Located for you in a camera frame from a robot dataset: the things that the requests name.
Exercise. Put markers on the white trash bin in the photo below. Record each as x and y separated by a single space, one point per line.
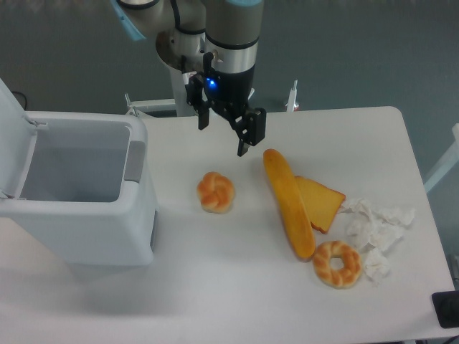
88 195

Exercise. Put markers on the long baguette bread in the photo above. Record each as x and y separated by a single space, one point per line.
295 218

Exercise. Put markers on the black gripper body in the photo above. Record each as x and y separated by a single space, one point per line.
225 92

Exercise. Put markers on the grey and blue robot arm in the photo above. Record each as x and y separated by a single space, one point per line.
210 49

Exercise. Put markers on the white frame post right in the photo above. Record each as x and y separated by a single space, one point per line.
444 164

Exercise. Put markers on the white trash bin lid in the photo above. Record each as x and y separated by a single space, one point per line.
18 139

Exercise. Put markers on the crumpled white tissue paper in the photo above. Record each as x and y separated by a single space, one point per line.
375 226

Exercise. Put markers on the small crumpled white tissue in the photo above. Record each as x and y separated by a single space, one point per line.
376 266

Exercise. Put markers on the toast bread slice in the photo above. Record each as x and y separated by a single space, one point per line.
321 202

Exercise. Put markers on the black device at table edge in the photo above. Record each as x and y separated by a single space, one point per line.
446 308

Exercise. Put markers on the ring shaped braided bread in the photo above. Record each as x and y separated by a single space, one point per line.
337 264

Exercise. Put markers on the round knotted bread roll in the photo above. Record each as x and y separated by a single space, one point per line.
215 192

